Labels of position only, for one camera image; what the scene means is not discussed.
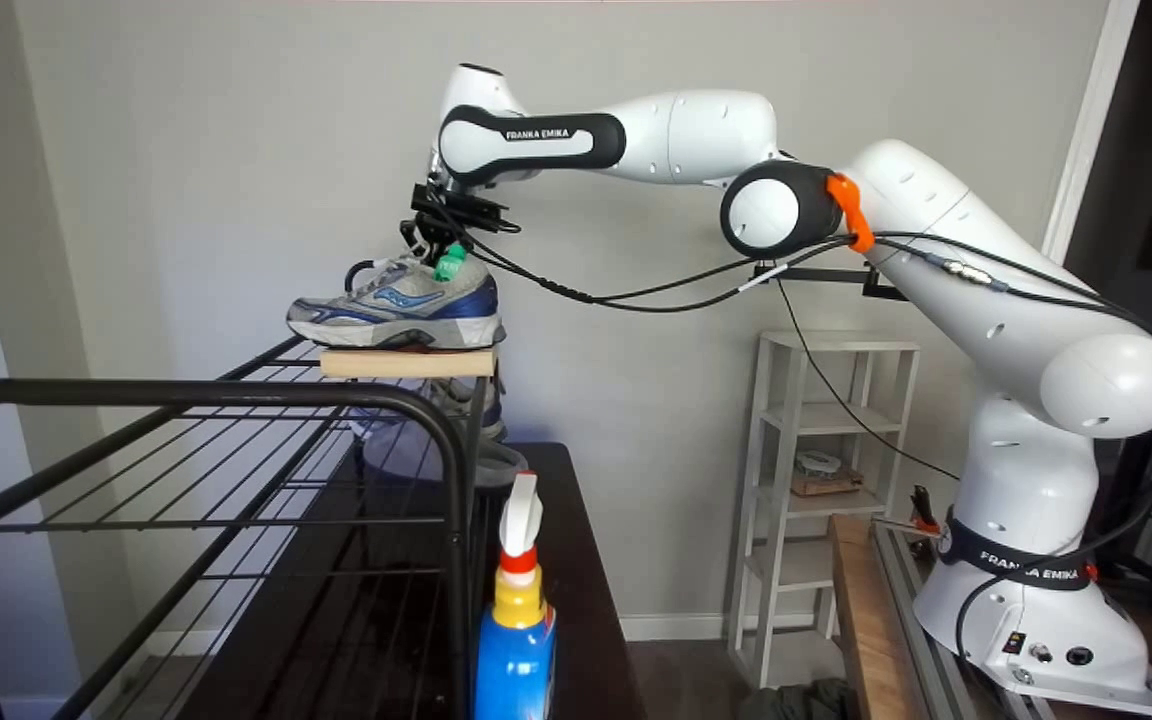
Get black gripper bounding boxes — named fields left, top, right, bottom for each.
left=405, top=182, right=513, bottom=257

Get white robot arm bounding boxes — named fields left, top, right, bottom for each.
left=412, top=64, right=1152, bottom=716

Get white blue running shoe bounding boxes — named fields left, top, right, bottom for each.
left=284, top=257, right=505, bottom=350

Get dark wooden table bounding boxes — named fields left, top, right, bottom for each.
left=181, top=443, right=645, bottom=720

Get white shelf unit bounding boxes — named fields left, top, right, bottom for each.
left=724, top=330, right=919, bottom=687

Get blue yellow spray bottle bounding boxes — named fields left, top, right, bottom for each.
left=471, top=471, right=555, bottom=720

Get wooden board on floor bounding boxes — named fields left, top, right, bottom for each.
left=826, top=517, right=923, bottom=720

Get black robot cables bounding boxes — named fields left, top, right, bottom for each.
left=458, top=225, right=1140, bottom=317

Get black wire rack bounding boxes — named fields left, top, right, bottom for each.
left=0, top=339, right=480, bottom=720

